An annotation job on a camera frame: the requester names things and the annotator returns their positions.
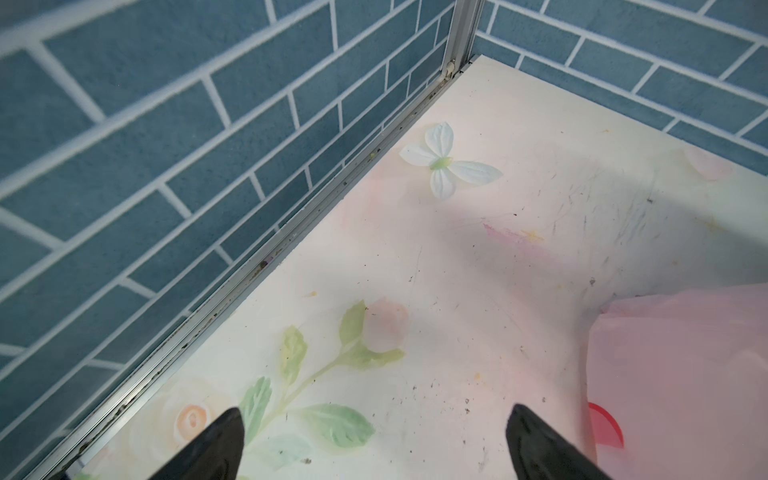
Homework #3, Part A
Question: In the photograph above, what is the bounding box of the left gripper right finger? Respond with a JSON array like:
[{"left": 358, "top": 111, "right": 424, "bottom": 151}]
[{"left": 505, "top": 404, "right": 610, "bottom": 480}]

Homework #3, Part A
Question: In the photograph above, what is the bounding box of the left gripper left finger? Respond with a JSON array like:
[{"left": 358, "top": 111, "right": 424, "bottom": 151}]
[{"left": 150, "top": 407, "right": 245, "bottom": 480}]

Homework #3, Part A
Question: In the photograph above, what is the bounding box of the pink plastic bag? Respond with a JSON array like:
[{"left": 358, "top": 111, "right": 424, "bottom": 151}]
[{"left": 586, "top": 284, "right": 767, "bottom": 479}]

